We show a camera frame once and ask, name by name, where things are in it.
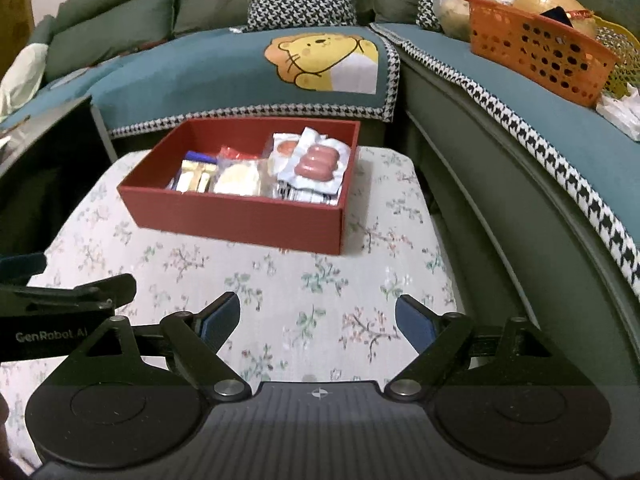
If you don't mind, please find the yellow mesh basket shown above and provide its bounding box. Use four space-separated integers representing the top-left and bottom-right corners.
592 15 640 97

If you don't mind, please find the teal houndstooth trim sofa cover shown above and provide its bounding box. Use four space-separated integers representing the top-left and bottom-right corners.
370 20 640 301

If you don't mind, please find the white plastic bag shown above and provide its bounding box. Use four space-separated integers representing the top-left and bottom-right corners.
596 89 640 138

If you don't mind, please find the pale white pillow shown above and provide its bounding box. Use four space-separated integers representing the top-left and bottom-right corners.
0 42 50 116

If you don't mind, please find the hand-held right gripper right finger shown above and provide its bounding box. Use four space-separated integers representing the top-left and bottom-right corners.
384 294 586 403

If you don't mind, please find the clear sausage packet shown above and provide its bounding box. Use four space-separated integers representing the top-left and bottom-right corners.
277 127 351 196

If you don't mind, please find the green sofa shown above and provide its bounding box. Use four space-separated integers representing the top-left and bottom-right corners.
30 0 640 401

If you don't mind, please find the black side table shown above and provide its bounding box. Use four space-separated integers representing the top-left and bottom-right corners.
0 94 118 256

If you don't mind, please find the floral tablecloth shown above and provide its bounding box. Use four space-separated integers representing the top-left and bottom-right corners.
0 146 458 468

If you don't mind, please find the clear bread packet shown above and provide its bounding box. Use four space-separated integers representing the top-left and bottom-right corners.
212 159 266 197

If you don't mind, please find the orange plastic basket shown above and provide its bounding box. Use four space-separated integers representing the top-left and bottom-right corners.
462 0 621 108

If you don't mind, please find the teal lion print sofa cover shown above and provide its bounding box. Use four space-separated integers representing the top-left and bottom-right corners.
0 25 402 142

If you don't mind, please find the yellow pomelo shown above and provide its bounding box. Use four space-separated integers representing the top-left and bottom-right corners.
514 0 598 26

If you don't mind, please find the small black item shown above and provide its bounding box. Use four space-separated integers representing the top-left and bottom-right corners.
542 6 575 27

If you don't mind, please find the red cardboard box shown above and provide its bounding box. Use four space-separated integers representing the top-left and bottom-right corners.
116 119 362 256

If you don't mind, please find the clear plastic bag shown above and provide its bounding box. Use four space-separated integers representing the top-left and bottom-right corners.
432 0 531 41

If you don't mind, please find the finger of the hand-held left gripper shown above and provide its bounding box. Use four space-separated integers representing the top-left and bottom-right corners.
0 252 47 286
0 274 137 317

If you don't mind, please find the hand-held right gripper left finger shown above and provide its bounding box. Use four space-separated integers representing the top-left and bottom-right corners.
55 291 252 403

